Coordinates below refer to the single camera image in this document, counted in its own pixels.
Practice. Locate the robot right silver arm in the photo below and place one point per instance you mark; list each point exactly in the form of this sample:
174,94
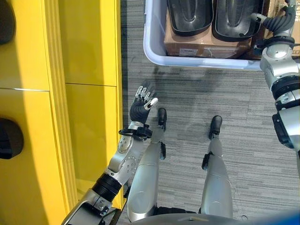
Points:
282,77

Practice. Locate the translucent plastic box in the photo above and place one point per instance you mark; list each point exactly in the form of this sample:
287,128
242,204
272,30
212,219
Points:
153,39

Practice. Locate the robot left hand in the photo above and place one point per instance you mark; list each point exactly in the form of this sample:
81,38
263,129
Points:
138,110

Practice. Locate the robot silver leg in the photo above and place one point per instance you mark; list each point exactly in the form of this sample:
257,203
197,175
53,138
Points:
216,171
147,168

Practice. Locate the robot left silver leg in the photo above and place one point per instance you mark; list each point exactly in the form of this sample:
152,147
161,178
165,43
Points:
147,168

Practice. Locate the brown cardboard box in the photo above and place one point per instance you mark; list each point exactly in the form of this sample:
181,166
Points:
206,47

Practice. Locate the robot left silver arm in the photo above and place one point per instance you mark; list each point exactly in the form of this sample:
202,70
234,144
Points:
112,173

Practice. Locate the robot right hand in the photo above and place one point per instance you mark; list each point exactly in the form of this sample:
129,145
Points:
280,22

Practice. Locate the robot right silver leg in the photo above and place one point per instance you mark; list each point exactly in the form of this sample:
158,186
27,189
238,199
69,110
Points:
216,171

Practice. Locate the black sole-shaped part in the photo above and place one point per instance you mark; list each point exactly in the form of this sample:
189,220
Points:
189,16
10,138
5,21
234,21

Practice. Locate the yellow metal shelf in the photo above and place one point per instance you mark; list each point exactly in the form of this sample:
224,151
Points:
58,110

